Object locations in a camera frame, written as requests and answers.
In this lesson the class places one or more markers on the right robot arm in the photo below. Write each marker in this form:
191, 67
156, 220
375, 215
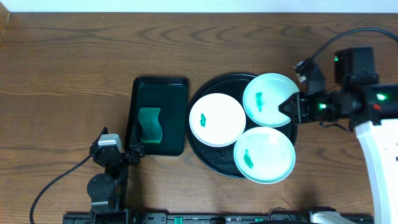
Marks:
372, 114

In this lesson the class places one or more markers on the green sponge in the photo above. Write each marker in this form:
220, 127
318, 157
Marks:
151, 128

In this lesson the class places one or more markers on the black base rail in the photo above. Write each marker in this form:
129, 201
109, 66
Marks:
162, 218

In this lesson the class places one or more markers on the upper light green plate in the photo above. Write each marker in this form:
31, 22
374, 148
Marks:
262, 97

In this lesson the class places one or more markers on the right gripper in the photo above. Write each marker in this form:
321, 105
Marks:
305, 114

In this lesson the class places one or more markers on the lower light green plate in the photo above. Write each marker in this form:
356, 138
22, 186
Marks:
264, 155

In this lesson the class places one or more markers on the black rectangular tray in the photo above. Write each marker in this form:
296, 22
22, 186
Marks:
171, 96

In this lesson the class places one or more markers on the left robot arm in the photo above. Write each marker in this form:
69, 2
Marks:
108, 190

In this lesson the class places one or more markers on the white plate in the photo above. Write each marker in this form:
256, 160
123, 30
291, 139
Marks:
217, 120

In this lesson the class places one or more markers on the light green plate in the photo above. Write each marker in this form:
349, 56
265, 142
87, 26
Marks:
262, 97
264, 155

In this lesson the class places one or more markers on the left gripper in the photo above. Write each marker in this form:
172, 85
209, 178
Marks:
125, 156

